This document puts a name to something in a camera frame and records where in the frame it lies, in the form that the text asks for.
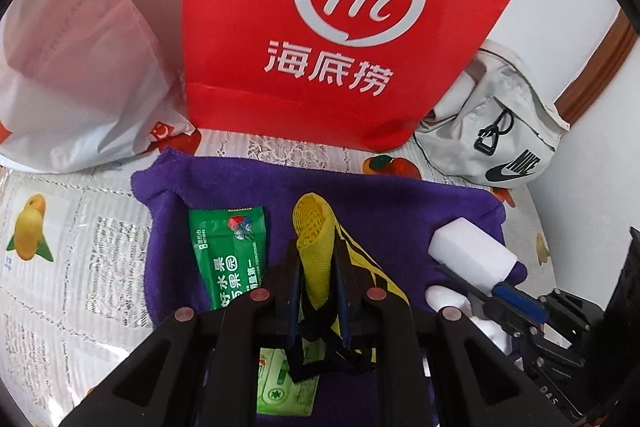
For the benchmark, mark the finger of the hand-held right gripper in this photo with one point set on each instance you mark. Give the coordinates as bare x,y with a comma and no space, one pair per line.
507,324
517,302

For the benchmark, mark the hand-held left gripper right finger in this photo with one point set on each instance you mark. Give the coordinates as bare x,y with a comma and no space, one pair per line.
345,307

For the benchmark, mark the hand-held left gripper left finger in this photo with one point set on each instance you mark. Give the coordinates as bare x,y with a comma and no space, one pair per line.
287,297

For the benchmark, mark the white cotton glove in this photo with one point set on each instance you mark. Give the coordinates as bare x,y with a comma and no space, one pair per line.
440,294

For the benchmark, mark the yellow mesh bag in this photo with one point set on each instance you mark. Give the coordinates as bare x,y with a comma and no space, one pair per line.
312,227

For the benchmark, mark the long green sachet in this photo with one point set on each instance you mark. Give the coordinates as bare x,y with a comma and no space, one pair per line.
225,247

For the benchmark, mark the light green wet wipes pack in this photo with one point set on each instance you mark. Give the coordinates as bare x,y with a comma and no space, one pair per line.
280,387

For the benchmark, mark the purple towel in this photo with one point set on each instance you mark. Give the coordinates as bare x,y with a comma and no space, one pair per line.
225,187

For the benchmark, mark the grey waist bag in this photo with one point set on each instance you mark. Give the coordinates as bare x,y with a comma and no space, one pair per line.
480,107

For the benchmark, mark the fruit print tablecloth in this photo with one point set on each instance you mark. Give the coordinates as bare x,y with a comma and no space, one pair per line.
75,257

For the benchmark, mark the red paper bag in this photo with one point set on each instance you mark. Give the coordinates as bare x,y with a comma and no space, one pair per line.
240,32

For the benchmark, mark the white plastic shopping bag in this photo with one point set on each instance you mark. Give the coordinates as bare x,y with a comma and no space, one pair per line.
75,57

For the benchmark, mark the brown wooden door frame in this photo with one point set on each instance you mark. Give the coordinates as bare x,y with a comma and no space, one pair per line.
615,52

